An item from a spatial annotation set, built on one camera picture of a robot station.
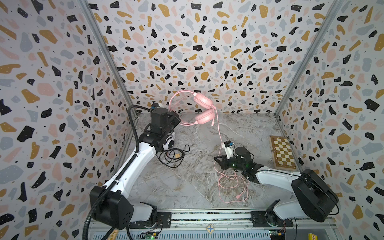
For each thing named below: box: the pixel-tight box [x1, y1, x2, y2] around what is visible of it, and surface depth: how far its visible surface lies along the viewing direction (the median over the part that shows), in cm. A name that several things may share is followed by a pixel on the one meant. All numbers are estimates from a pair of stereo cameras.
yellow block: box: [308, 233, 318, 240], surface depth 70 cm
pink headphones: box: [168, 90, 215, 126], surface depth 71 cm
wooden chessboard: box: [270, 135, 297, 169], surface depth 99 cm
